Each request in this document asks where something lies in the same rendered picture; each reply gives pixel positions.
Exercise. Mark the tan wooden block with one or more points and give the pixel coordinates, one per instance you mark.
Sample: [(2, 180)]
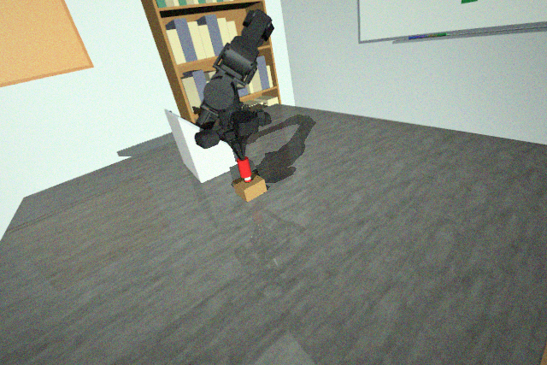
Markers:
[(250, 190)]

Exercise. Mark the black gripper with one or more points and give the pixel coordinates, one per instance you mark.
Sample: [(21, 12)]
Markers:
[(208, 138)]

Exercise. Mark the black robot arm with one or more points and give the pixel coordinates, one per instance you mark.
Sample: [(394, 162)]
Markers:
[(238, 60)]

